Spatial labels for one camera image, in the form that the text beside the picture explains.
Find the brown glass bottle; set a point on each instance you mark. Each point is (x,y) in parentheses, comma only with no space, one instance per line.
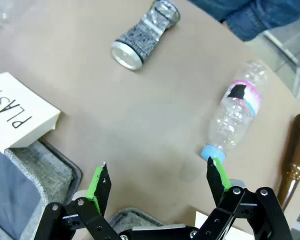
(297,155)

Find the clear bottle with pink label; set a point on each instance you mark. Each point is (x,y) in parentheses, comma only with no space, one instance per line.
(236,112)

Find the grey felt basket for cans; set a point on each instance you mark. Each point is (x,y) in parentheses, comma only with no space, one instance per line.
(130,217)

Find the crushed grey aluminium can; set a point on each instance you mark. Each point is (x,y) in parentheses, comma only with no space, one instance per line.
(142,37)

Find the person in blue denim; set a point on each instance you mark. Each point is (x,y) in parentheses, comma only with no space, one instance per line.
(252,17)

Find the grey metal frame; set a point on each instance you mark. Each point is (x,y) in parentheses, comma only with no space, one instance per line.
(290,55)

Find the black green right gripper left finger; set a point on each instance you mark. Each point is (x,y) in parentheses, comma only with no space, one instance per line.
(100,185)

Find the grey felt basket for plastic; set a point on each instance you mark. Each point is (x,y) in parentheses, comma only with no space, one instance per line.
(40,170)

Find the white sign reading PLASTIC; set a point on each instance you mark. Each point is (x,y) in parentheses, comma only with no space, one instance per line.
(17,112)

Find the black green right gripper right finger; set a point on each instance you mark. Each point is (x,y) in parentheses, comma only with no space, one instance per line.
(215,180)

